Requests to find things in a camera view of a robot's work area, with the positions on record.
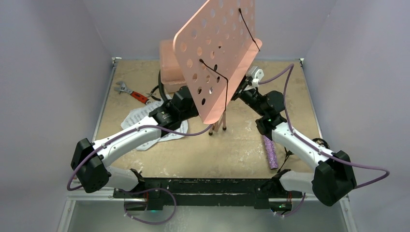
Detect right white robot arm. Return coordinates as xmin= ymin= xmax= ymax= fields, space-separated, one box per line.
xmin=232 ymin=76 xmax=357 ymax=206

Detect aluminium table frame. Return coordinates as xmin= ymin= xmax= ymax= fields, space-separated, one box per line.
xmin=67 ymin=59 xmax=358 ymax=232

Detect black handled pliers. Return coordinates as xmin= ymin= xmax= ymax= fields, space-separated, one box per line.
xmin=147 ymin=85 xmax=162 ymax=101

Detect red handled adjustable wrench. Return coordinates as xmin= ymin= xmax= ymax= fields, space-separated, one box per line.
xmin=114 ymin=81 xmax=152 ymax=105

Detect black microphone tripod stand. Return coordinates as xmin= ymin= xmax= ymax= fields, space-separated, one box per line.
xmin=277 ymin=137 xmax=331 ymax=174

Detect pink folding music stand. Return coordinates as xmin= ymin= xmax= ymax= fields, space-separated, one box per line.
xmin=173 ymin=0 xmax=263 ymax=125

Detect purple glitter microphone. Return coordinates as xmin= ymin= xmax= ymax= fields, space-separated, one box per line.
xmin=263 ymin=136 xmax=278 ymax=169

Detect black curved hose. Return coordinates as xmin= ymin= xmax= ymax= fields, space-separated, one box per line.
xmin=158 ymin=70 xmax=172 ymax=103

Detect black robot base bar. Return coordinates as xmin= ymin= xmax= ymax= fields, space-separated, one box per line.
xmin=113 ymin=178 xmax=302 ymax=210

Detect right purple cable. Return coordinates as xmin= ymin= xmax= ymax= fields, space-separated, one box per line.
xmin=258 ymin=63 xmax=391 ymax=189

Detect pink plastic storage box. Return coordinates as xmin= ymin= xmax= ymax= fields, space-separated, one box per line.
xmin=159 ymin=39 xmax=186 ymax=93

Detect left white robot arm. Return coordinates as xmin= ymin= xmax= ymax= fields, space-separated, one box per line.
xmin=71 ymin=86 xmax=199 ymax=198

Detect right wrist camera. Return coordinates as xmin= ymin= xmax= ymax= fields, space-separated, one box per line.
xmin=247 ymin=66 xmax=264 ymax=90

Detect top sheet music page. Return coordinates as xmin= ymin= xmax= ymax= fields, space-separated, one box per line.
xmin=120 ymin=100 xmax=183 ymax=151

